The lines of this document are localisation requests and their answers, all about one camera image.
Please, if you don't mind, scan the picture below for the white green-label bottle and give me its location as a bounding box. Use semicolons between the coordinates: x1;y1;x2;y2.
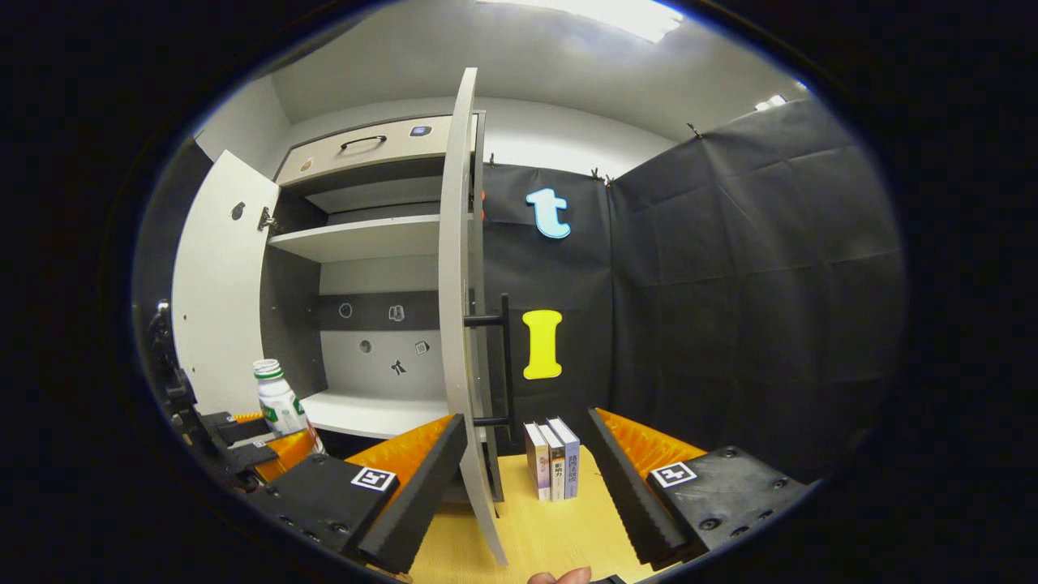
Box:
252;359;325;455

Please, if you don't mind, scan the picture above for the white brown book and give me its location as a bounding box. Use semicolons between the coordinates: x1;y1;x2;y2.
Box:
537;422;566;502

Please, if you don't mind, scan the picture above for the beige cabinet drawer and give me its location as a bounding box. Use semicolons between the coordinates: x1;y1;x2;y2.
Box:
274;114;455;187

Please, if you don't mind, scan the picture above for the grey white cabinet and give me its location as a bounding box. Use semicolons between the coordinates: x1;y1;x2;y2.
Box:
259;109;505;504

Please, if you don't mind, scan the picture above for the lavender book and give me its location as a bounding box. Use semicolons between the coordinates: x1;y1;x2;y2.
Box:
547;417;581;500

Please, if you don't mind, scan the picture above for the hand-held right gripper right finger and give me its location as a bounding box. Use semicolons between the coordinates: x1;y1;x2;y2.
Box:
585;408;812;571

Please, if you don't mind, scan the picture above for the white pink book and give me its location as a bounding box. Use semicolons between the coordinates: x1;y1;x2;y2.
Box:
524;422;552;501

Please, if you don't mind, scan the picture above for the light grey cabinet door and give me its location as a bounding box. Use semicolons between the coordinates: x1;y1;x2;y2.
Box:
438;67;510;567
170;149;281;419

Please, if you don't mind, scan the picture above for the white cabinet shelf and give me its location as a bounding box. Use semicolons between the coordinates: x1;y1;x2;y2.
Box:
268;213;443;264
300;388;451;440

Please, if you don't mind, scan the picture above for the black backdrop cloth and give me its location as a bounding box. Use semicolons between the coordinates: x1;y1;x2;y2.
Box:
483;97;907;487
134;138;212;325

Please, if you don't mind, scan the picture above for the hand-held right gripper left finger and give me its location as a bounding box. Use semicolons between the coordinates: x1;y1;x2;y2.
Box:
243;413;469;575

